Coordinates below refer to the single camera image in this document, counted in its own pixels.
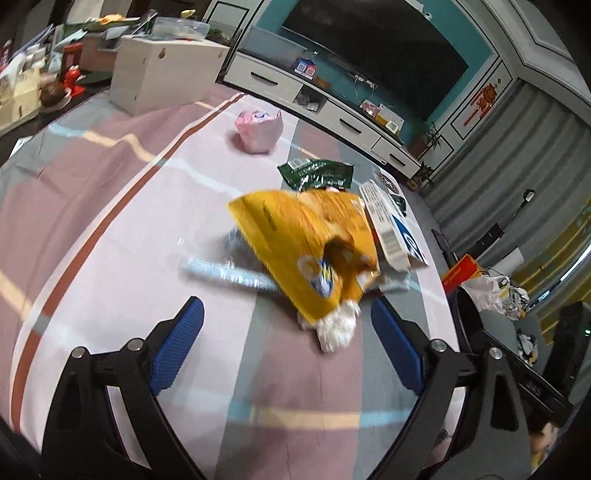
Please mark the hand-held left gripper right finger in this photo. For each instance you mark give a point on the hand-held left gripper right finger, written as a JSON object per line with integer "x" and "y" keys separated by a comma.
{"x": 397, "y": 344}

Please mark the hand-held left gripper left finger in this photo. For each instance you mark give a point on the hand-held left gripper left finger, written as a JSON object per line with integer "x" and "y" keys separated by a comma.
{"x": 178, "y": 339}

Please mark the black trash bin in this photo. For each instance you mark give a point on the black trash bin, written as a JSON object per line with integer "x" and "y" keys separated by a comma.
{"x": 526, "y": 378}

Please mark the white tissue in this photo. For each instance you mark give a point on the white tissue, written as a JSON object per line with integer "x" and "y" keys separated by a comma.
{"x": 334, "y": 325}

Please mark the clear plastic wrapper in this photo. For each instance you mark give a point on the clear plastic wrapper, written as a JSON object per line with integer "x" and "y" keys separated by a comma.
{"x": 221, "y": 270}

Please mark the white and blue carton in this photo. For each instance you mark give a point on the white and blue carton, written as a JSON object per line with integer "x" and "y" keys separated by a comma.
{"x": 392, "y": 230}

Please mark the yellow snack bag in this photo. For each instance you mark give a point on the yellow snack bag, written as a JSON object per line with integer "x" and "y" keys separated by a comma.
{"x": 291, "y": 230}

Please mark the grey sofa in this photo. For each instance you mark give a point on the grey sofa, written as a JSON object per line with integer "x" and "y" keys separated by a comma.
{"x": 503, "y": 332}

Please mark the yellow curtain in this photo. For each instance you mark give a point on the yellow curtain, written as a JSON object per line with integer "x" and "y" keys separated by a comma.
{"x": 554, "y": 258}

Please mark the red cardboard box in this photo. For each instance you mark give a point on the red cardboard box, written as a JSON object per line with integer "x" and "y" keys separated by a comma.
{"x": 459, "y": 272}

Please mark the white plastic bag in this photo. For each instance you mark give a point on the white plastic bag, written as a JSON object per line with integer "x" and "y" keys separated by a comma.
{"x": 485, "y": 290}

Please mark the white board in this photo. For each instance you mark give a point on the white board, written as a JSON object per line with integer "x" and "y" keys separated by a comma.
{"x": 510, "y": 261}

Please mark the striped pastel blanket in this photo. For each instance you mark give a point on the striped pastel blanket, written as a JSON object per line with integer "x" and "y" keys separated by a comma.
{"x": 138, "y": 230}

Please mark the black floor lamp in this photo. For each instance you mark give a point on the black floor lamp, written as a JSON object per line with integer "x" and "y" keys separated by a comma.
{"x": 501, "y": 226}

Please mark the round brown coaster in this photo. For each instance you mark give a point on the round brown coaster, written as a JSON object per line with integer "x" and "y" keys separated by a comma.
{"x": 387, "y": 181}

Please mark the small potted plant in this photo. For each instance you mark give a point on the small potted plant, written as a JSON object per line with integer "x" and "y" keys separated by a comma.
{"x": 421, "y": 175}

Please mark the green snack bag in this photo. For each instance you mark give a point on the green snack bag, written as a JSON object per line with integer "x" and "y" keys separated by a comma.
{"x": 318, "y": 171}

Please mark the grey curtain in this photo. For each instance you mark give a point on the grey curtain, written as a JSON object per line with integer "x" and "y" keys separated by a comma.
{"x": 517, "y": 157}

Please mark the potted plant in brown pot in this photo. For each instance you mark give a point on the potted plant in brown pot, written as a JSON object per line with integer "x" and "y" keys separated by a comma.
{"x": 425, "y": 141}

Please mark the pink plastic bag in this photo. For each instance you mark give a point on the pink plastic bag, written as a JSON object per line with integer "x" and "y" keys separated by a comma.
{"x": 256, "y": 131}

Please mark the pink box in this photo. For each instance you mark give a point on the pink box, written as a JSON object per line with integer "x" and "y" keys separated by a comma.
{"x": 370, "y": 107}

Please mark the white storage box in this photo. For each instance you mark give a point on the white storage box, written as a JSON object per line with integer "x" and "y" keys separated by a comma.
{"x": 161, "y": 74}

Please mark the brown round bowl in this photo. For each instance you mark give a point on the brown round bowl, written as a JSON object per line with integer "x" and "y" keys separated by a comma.
{"x": 53, "y": 94}

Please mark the white tv cabinet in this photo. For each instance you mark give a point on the white tv cabinet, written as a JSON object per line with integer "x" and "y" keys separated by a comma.
{"x": 295, "y": 87}

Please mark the red toy figure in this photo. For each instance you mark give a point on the red toy figure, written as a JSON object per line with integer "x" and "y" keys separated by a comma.
{"x": 70, "y": 79}

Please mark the beige cardboard box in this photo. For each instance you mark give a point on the beige cardboard box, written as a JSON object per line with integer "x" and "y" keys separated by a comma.
{"x": 18, "y": 99}

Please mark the large black television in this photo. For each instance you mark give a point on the large black television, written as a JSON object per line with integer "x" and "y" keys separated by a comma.
{"x": 378, "y": 50}

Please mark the clear plastic container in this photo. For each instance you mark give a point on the clear plastic container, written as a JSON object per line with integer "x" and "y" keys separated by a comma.
{"x": 180, "y": 27}

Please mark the red wall decoration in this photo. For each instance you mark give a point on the red wall decoration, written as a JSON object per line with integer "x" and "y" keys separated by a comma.
{"x": 485, "y": 99}

